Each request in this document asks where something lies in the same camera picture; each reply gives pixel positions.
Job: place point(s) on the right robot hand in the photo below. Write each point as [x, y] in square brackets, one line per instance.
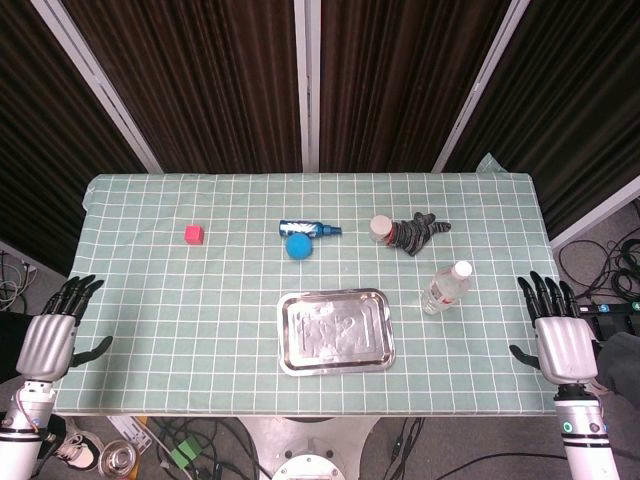
[567, 350]

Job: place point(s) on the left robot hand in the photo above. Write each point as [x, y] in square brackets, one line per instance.
[47, 344]

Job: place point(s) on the transparent water bottle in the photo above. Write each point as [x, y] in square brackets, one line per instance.
[445, 290]

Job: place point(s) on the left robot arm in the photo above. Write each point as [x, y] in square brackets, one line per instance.
[22, 430]

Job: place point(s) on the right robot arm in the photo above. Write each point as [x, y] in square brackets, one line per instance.
[585, 430]

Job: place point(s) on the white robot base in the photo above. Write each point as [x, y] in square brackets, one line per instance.
[305, 450]

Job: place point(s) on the metal tray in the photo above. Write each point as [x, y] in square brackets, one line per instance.
[336, 330]

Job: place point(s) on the blue spray bottle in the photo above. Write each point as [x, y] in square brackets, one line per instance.
[305, 229]

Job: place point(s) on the black power strip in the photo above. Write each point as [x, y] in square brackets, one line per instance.
[610, 309]

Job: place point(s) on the white sneaker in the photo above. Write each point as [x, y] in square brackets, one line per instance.
[75, 447]

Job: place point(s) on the round metal tin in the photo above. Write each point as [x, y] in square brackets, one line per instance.
[119, 457]

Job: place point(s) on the green checkered tablecloth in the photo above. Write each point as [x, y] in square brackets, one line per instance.
[200, 325]

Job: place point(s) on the green connector block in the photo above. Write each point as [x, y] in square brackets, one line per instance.
[185, 450]

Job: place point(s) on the red cube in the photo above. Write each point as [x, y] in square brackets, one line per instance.
[194, 234]

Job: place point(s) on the grey striped glove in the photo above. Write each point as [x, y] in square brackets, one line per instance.
[417, 232]

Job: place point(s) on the small white jar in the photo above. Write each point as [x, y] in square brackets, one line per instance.
[381, 228]

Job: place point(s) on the blue ball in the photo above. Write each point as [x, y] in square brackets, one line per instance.
[299, 246]

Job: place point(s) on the white partition post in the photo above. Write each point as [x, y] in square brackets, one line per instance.
[95, 80]
[307, 85]
[480, 85]

